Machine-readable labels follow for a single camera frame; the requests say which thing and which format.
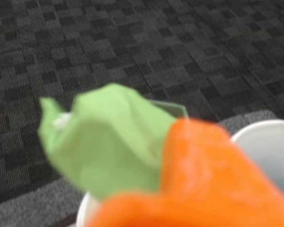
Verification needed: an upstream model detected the beige ripple paper cup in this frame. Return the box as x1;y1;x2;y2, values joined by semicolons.
75;191;102;227
229;119;284;201

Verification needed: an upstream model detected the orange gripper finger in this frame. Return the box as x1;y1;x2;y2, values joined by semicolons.
85;118;284;227

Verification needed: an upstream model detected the green paper ball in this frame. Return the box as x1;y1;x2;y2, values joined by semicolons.
37;82;176;199

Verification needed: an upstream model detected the green recycling bin sign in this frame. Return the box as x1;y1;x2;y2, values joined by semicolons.
151;100;189;119

